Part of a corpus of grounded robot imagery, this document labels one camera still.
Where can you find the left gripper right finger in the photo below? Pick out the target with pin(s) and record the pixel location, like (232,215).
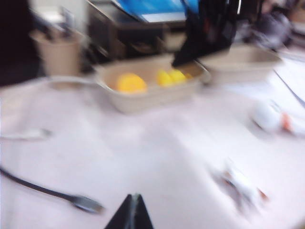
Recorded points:
(143,217)

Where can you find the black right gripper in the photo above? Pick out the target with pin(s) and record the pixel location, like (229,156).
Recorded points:
(212,12)

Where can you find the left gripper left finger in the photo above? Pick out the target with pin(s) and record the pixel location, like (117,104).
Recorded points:
(121,217)

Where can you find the yellow duck doll orange beak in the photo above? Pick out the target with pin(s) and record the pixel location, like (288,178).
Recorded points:
(171,77)

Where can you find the round yellow duck doll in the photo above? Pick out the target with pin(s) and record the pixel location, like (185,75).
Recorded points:
(131,83)

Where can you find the white plush duck doll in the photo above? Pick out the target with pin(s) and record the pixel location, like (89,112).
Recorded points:
(264,114)

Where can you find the small white brown dog doll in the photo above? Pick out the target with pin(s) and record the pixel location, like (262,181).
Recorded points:
(240,188)

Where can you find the beige paper box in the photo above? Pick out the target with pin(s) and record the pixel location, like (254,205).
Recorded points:
(238,69)
(152,97)

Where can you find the blue wet wipes pack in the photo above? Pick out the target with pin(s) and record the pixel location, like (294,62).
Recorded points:
(157,9)

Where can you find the white paper sheets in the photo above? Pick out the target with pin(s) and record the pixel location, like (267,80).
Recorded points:
(293,78)

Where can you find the wooden desk shelf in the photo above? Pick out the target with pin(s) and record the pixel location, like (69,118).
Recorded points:
(107,31)

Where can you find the beige paper cup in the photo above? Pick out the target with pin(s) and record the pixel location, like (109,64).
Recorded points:
(59,57)

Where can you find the dark screen panel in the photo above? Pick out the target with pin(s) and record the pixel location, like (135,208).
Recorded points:
(14,43)

